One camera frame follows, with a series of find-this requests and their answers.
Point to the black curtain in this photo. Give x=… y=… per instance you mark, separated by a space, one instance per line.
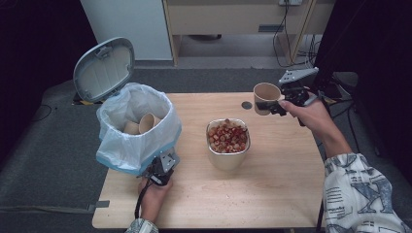
x=372 y=39

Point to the person's right hand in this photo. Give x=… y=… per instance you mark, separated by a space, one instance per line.
x=314 y=118

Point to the person's left hand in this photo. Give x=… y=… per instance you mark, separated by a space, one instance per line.
x=154 y=199

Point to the paper cup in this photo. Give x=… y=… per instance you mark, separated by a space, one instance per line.
x=147 y=123
x=266 y=91
x=131 y=128

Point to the pile of red dried fruit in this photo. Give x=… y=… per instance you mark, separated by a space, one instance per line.
x=227 y=136

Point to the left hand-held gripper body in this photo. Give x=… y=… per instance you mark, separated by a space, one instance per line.
x=162 y=170

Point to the translucent white bin bag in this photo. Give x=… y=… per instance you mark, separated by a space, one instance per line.
x=129 y=152

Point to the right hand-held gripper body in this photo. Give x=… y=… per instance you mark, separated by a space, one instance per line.
x=296 y=92

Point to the white cabinet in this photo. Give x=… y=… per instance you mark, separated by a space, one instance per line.
x=129 y=26

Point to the dark round table grommet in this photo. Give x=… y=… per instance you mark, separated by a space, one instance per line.
x=247 y=105

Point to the white power strip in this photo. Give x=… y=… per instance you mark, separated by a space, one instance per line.
x=290 y=2

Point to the steel bowl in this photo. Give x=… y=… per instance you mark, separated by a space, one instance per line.
x=226 y=160

